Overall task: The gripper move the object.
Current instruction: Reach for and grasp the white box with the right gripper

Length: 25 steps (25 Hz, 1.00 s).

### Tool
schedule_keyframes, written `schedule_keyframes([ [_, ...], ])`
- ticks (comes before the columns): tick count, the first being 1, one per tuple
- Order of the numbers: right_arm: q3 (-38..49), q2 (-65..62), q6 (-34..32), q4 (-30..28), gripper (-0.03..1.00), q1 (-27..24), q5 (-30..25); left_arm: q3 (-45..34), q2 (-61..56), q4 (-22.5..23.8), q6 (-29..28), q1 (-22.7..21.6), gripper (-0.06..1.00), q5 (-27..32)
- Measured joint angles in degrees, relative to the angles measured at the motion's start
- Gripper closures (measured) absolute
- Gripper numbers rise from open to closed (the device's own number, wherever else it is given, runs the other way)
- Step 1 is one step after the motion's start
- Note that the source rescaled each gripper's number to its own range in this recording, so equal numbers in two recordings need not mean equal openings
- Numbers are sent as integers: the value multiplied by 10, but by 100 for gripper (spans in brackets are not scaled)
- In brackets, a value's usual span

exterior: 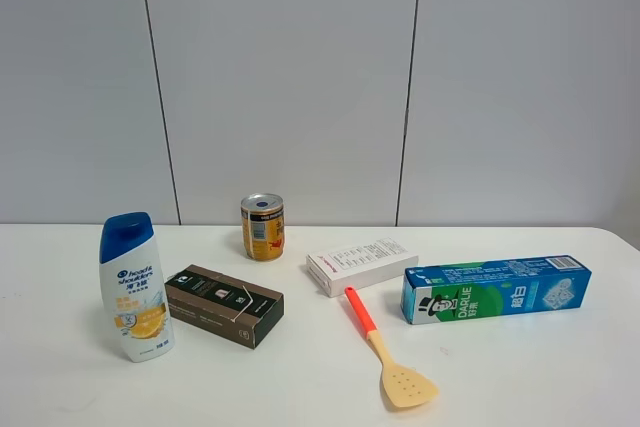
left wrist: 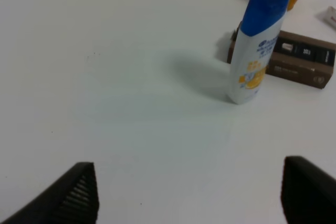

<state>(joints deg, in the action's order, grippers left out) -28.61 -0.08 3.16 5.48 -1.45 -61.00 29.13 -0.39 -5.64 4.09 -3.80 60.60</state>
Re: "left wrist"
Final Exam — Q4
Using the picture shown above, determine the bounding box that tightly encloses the white red small package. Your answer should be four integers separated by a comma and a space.
323, 6, 336, 28

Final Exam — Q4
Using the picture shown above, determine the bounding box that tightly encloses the brown cardboard box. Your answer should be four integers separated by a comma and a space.
228, 27, 335, 89

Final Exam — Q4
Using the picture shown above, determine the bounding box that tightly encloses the white shampoo bottle blue cap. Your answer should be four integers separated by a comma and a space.
227, 0, 289, 104

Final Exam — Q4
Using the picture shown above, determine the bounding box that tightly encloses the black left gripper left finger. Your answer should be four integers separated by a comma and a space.
3, 162, 100, 223

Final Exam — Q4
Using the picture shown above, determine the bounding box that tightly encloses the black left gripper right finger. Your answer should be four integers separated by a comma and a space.
280, 156, 335, 224

